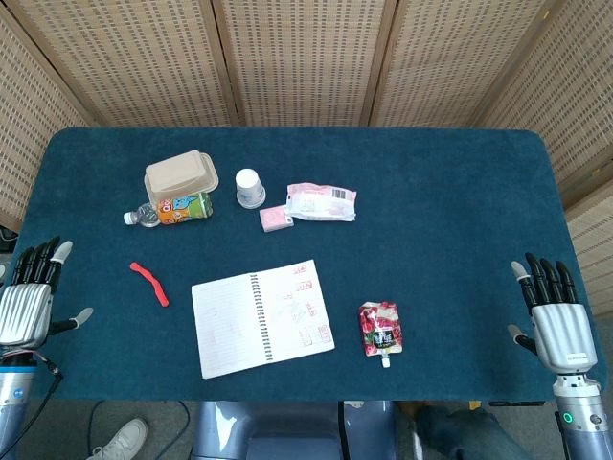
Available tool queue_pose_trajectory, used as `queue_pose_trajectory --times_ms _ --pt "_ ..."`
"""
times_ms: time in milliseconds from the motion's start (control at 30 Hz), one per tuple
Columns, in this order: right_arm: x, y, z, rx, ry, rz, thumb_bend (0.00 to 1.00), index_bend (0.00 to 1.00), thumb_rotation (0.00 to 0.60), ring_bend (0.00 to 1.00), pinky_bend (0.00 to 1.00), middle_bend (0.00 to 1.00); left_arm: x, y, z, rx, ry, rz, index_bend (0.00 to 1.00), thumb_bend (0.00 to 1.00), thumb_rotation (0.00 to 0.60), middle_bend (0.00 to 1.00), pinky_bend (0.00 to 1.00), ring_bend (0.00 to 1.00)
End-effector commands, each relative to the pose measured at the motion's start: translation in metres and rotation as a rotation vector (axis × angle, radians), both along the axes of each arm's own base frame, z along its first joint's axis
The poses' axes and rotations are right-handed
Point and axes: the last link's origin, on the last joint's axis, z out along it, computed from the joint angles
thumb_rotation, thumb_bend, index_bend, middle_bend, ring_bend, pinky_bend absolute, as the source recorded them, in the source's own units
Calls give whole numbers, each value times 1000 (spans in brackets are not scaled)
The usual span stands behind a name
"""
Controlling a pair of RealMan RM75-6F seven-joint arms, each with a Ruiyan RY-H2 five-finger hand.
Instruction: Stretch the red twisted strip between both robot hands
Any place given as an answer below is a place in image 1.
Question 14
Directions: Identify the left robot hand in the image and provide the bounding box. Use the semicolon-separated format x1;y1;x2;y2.
0;235;95;351

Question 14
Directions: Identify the white shoe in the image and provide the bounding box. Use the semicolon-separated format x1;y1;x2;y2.
85;417;149;460

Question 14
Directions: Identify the woven bamboo folding screen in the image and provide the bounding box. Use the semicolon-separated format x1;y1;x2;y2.
0;0;613;318

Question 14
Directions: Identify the beige lidded food container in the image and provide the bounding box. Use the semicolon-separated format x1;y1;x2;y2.
144;149;220;205

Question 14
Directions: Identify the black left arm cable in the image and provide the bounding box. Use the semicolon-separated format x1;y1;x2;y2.
0;353;65;457

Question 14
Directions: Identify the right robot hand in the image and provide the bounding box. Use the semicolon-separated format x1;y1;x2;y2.
507;252;598;375

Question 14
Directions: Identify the blue table cloth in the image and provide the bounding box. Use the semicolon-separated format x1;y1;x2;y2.
9;126;600;404

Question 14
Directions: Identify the white pink snack packet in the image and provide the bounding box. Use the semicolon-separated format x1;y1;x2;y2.
285;182;358;223

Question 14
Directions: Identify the open spiral notebook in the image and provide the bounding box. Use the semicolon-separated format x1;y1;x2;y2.
191;259;336;380

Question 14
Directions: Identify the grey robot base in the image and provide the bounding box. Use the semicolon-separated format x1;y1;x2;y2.
190;400;399;460

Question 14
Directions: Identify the red flexible stick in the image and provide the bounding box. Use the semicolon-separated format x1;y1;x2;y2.
128;261;170;309

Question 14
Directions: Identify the white paper cup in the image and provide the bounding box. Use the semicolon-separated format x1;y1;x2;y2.
235;168;267;210

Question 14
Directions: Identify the plastic bottle orange green label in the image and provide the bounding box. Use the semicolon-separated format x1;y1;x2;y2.
123;191;215;228

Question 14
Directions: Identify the red juice pouch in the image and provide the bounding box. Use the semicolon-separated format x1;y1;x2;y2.
358;301;404;369

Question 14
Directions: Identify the small pink box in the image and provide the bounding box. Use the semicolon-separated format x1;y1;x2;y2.
259;204;296;235

